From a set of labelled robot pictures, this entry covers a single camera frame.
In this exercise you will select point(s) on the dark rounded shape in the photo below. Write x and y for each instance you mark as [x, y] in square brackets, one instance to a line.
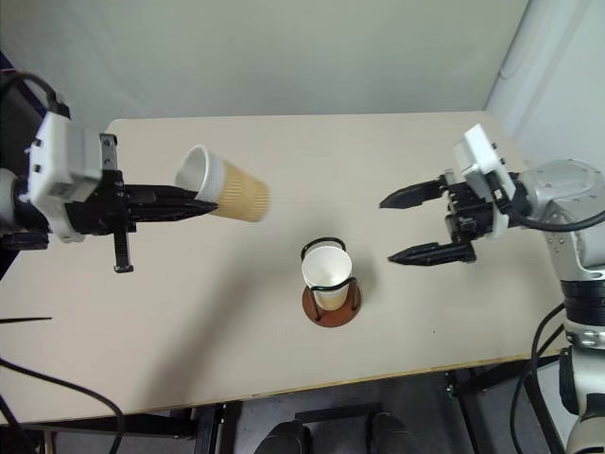
[283, 437]

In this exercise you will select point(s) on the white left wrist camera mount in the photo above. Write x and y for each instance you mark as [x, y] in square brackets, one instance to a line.
[66, 156]

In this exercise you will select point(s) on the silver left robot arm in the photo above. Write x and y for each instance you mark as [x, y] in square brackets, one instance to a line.
[6, 198]

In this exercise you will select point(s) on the black background equipment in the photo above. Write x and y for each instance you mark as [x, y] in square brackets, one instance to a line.
[16, 127]

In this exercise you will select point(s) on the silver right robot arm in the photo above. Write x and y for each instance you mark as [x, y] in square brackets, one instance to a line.
[567, 198]

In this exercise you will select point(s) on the black table frame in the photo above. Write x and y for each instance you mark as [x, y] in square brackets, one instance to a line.
[212, 428]

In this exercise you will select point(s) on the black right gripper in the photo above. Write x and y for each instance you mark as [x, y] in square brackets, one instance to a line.
[465, 213]

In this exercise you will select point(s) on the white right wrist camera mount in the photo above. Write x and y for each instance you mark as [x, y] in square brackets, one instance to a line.
[482, 156]

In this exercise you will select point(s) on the white paper cup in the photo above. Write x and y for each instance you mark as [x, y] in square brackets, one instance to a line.
[326, 269]

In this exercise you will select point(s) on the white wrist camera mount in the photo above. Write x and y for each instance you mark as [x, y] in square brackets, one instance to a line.
[66, 156]
[482, 156]

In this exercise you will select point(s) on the brown ribbed paper cup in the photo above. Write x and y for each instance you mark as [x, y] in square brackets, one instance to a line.
[236, 196]

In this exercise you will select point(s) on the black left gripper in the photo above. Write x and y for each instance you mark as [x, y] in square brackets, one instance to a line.
[97, 208]

